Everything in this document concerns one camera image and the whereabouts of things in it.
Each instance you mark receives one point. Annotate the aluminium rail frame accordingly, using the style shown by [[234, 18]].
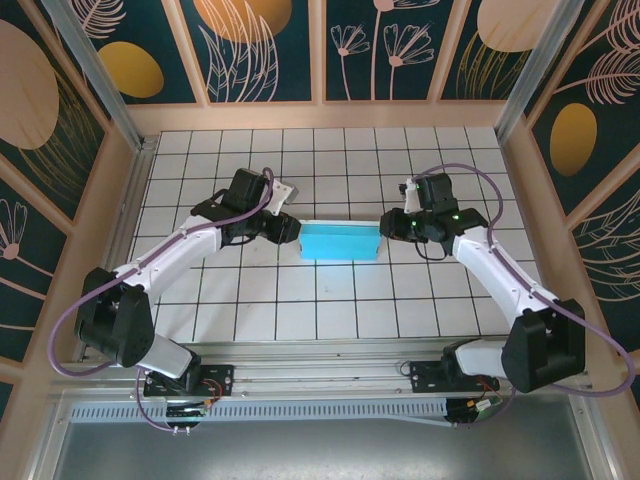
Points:
[[325, 372]]

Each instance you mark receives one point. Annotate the blue and white paper box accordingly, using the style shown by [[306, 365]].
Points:
[[340, 242]]

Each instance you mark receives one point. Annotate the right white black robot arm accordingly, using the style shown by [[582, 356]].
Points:
[[540, 350]]

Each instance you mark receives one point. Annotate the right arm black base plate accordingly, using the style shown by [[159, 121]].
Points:
[[425, 375]]

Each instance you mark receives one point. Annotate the aluminium corner post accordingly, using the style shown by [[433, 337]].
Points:
[[535, 70], [97, 70]]

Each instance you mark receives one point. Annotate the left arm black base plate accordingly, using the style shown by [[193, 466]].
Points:
[[220, 380]]

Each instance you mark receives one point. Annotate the base wiring connector bundle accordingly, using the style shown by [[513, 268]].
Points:
[[187, 412], [475, 407]]

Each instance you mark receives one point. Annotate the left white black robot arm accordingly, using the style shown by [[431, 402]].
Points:
[[120, 325]]

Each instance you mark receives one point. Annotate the grey metal sheet panel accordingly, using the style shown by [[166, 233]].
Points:
[[320, 450]]

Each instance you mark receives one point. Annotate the aluminium side rail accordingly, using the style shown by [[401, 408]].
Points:
[[131, 200]]

